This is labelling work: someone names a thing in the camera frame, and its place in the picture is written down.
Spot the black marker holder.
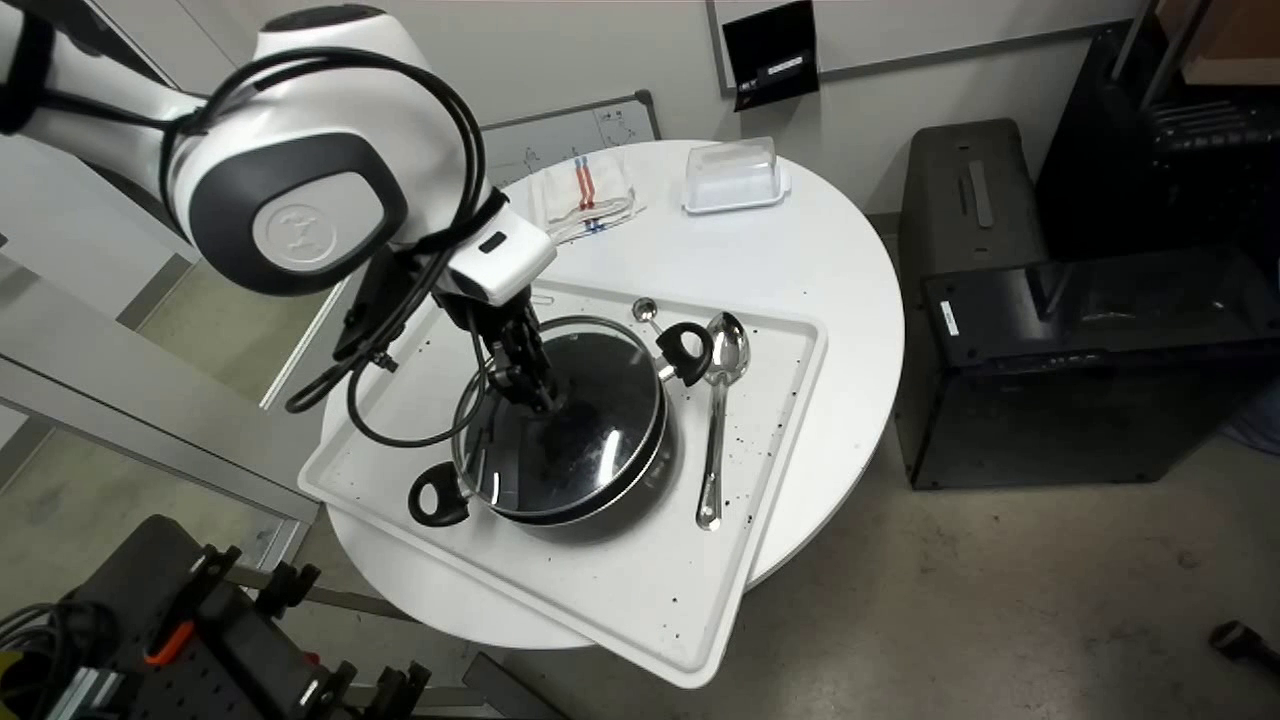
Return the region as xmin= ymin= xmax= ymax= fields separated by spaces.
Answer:
xmin=716 ymin=0 xmax=823 ymax=116

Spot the black cooking pot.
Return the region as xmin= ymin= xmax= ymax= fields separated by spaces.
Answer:
xmin=405 ymin=312 xmax=720 ymax=531

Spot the clear plastic container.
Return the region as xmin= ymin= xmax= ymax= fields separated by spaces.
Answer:
xmin=678 ymin=131 xmax=798 ymax=219

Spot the folded white towel red stripe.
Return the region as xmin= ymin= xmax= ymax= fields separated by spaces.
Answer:
xmin=533 ymin=147 xmax=643 ymax=250

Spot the white plastic tray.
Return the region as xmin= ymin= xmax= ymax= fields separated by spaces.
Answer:
xmin=292 ymin=277 xmax=833 ymax=693

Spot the open cardboard box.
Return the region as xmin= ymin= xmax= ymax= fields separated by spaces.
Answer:
xmin=1152 ymin=0 xmax=1280 ymax=92

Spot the glass lid with black knob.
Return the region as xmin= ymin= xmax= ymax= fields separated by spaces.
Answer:
xmin=452 ymin=312 xmax=672 ymax=530

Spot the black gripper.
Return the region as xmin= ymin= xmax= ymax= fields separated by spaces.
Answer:
xmin=440 ymin=282 xmax=564 ymax=417

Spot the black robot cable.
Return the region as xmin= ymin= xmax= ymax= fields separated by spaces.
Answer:
xmin=280 ymin=49 xmax=495 ymax=454

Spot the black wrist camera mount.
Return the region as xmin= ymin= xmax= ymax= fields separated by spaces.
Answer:
xmin=339 ymin=250 xmax=462 ymax=367

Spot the black equipment stand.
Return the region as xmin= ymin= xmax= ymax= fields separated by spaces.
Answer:
xmin=0 ymin=514 xmax=440 ymax=720

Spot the low black case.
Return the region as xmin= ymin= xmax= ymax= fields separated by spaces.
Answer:
xmin=887 ymin=116 xmax=1280 ymax=498

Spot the large metal spoon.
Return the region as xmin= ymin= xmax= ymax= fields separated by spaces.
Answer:
xmin=692 ymin=310 xmax=758 ymax=537

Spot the grey metal frame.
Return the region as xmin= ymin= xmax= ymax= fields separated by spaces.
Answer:
xmin=0 ymin=131 xmax=339 ymax=565

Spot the tall black cabinet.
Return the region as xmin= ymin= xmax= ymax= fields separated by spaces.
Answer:
xmin=1038 ymin=0 xmax=1280 ymax=277

